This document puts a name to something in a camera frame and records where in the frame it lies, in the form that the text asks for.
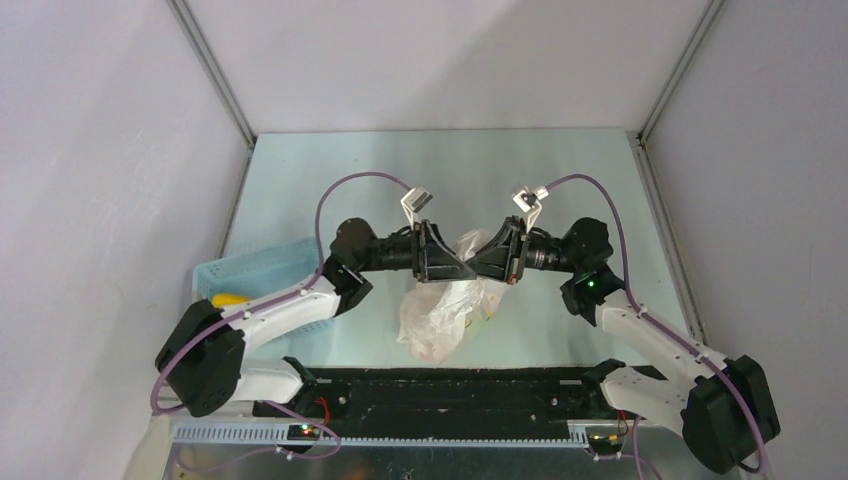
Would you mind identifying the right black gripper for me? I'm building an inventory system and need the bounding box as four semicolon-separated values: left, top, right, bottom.
463;215;581;285

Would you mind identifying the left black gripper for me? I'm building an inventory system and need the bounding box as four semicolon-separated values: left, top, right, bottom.
356;220;477;283

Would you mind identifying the white plastic bag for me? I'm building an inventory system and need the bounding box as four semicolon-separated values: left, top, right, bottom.
396;228;511;367

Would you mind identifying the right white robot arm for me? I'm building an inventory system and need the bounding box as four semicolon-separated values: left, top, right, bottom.
466;217;781;474

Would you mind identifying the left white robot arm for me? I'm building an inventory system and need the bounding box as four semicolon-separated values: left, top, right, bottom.
155;218;477;417

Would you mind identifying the fake yellow lemon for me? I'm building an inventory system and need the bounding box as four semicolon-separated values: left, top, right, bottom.
210;293;250;309

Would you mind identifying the light blue plastic basket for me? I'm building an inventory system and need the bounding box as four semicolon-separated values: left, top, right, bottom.
191;237;318;302

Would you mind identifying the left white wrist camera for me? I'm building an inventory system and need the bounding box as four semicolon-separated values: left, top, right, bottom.
400;186;433;227

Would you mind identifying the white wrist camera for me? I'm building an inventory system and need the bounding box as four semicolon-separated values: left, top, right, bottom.
511;185;549;231
400;186;433;227

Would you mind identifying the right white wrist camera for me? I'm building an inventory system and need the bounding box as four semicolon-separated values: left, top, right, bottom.
511;185;549;231

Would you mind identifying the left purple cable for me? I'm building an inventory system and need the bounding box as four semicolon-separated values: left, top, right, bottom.
149;171;415;417

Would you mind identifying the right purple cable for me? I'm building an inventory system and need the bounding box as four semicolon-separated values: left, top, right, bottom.
544;174;770;475

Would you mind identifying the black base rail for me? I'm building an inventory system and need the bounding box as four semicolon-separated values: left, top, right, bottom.
285;367;617;441

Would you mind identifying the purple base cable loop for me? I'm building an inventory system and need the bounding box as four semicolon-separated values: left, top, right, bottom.
264;400;343;462

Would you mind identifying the right aluminium frame post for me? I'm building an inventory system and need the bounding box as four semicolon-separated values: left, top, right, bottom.
636;0;729;149

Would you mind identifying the aluminium frame post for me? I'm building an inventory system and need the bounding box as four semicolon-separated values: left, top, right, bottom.
165;0;257;149
636;0;729;149

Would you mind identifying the left aluminium frame post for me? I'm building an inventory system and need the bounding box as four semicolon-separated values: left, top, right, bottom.
165;0;257;149

